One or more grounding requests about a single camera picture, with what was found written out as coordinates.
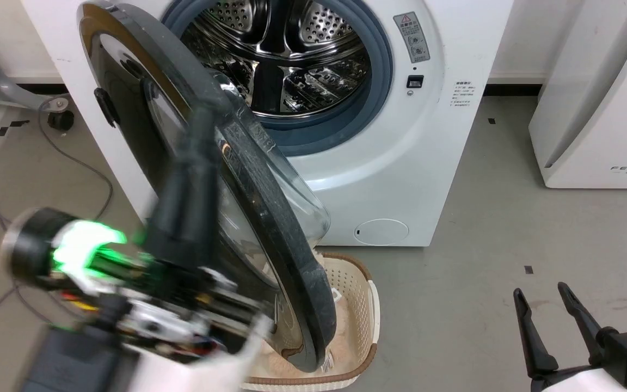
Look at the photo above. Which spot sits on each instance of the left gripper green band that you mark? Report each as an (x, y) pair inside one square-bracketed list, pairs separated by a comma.
[(128, 294)]

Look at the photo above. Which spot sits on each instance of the beige cloth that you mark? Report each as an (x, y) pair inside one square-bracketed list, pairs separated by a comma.
[(340, 340)]

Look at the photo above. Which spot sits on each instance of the white front-load washing machine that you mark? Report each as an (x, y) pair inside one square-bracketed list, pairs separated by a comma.
[(389, 163)]

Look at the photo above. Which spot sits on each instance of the grey rubber door gasket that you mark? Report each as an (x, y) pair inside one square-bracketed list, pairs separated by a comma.
[(349, 121)]

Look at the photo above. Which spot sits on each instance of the black door latch slot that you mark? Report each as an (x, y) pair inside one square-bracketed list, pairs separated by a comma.
[(415, 81)]

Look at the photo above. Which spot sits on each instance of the grey warning sticker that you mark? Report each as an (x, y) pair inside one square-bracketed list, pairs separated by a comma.
[(412, 37)]

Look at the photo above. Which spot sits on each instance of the black caster wheel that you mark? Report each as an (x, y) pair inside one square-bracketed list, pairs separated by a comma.
[(61, 120)]

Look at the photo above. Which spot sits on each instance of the small text label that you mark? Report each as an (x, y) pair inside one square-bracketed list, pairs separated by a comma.
[(463, 93)]

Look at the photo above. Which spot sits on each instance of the black round washer door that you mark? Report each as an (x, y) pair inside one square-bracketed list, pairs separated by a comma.
[(286, 218)]

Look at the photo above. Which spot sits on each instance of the round white filter cover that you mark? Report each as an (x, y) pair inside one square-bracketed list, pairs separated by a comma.
[(381, 232)]

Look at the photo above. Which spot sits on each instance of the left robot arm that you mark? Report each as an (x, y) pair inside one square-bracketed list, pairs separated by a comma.
[(74, 365)]

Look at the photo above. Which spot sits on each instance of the cream laundry basket brown rim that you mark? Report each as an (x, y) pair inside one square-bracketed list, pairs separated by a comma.
[(358, 305)]

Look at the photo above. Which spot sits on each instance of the steel washer drum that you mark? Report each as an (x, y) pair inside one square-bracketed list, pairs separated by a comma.
[(292, 65)]

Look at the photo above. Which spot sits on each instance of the white appliance with lettering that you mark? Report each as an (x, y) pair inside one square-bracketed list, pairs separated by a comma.
[(596, 120)]

